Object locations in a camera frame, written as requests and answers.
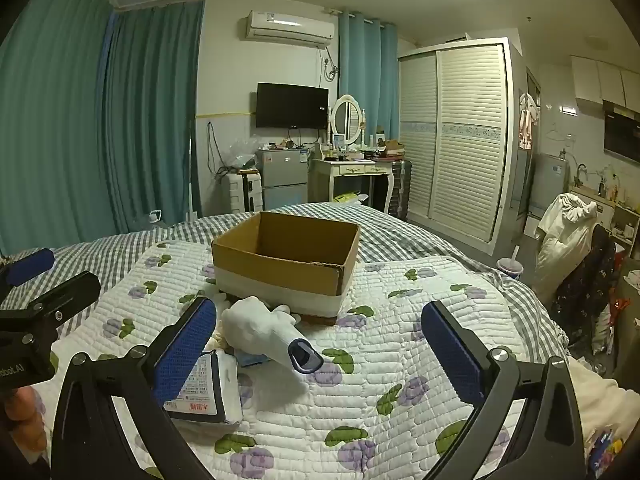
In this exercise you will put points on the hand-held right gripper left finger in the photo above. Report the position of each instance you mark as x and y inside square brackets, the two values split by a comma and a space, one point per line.
[185, 355]

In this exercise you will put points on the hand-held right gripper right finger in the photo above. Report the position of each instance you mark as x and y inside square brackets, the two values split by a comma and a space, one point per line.
[450, 355]

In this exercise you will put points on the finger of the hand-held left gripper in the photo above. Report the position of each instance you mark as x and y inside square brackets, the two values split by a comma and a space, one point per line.
[32, 264]
[65, 292]

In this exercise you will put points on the white tissue pack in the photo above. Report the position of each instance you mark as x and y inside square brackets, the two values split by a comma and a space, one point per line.
[210, 385]

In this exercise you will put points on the small white plush piece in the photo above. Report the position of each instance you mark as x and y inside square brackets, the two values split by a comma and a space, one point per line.
[222, 296]

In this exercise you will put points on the white plush toy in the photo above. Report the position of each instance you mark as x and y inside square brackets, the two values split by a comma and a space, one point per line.
[260, 327]

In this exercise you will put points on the cardboard box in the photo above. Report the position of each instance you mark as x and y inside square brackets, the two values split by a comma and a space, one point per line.
[280, 272]

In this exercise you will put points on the person's left hand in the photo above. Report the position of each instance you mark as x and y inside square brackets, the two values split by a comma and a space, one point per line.
[22, 412]

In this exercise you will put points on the blue cloth piece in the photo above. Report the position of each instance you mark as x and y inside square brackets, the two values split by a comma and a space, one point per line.
[252, 358]

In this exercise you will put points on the floral quilt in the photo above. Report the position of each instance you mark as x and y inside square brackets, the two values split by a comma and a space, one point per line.
[375, 385]

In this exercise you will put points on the large teal curtain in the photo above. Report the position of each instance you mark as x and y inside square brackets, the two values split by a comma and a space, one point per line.
[75, 135]

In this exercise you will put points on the white suitcase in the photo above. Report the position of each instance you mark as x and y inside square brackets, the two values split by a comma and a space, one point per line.
[237, 192]

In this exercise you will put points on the white pole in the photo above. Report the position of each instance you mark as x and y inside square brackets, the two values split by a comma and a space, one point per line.
[192, 170]

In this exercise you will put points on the dark suitcase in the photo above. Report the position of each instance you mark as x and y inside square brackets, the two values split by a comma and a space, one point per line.
[400, 185]

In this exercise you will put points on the colourful packet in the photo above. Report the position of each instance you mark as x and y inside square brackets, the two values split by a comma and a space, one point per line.
[607, 452]

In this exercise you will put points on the yellow bag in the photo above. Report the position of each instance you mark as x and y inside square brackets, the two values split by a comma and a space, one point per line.
[347, 197]

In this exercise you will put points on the silver washing machine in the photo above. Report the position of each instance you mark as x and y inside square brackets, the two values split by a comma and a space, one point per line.
[550, 180]

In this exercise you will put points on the silver small fridge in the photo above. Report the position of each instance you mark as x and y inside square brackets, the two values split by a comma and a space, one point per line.
[282, 175]

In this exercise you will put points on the clear plastic bag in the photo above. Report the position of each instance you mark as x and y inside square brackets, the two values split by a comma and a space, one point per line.
[240, 156]

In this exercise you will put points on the cream dressing table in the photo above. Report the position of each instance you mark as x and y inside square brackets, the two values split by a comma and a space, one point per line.
[350, 169]

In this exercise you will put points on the white louvered wardrobe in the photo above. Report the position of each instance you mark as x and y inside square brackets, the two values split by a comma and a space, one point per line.
[460, 135]

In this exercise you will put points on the kitchen counter shelf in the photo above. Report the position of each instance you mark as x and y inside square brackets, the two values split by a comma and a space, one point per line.
[625, 215]

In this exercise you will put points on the hanging pink clothes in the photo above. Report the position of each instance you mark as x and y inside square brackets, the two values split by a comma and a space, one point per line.
[527, 120]

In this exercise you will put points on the oval vanity mirror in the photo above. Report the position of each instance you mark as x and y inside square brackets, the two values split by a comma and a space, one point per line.
[346, 120]

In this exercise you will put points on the black television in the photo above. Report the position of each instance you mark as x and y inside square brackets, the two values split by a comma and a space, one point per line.
[292, 105]

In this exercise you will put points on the black range hood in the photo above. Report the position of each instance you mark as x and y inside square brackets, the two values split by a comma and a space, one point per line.
[622, 135]

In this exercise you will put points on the narrow blue curtain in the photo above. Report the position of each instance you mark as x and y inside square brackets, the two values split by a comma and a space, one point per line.
[367, 75]

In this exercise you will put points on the white air conditioner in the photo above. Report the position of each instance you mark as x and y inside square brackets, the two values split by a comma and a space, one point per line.
[290, 27]

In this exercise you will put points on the white wall cabinets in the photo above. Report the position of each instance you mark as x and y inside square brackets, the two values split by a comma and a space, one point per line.
[600, 80]

